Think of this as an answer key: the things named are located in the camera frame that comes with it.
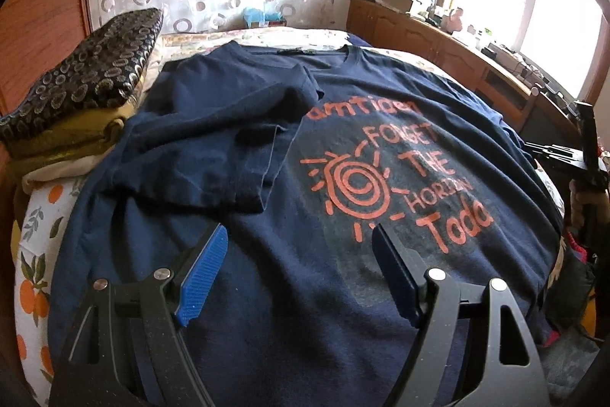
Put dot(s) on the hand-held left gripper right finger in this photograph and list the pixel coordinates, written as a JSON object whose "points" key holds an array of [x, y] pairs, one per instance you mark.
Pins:
{"points": [[398, 278]]}

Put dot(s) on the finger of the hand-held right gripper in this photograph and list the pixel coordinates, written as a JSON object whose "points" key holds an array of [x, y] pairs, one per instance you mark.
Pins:
{"points": [[553, 152]]}

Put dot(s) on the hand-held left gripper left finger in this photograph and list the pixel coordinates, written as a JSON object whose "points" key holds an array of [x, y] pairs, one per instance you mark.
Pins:
{"points": [[202, 278]]}

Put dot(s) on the navy printed t-shirt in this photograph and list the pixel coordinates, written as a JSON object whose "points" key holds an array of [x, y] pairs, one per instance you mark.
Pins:
{"points": [[286, 245]]}

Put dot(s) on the long wooden cabinet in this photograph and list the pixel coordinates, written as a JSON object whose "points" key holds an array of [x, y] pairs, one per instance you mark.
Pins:
{"points": [[429, 40]]}

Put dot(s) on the folded yellow blanket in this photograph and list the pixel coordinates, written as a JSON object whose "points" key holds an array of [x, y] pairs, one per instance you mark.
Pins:
{"points": [[81, 125]]}

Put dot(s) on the floral quilt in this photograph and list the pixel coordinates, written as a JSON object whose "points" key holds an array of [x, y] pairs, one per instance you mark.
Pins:
{"points": [[276, 35]]}

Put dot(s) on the blue plastic bag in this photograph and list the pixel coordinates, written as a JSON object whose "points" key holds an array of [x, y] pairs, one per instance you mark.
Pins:
{"points": [[259, 17]]}

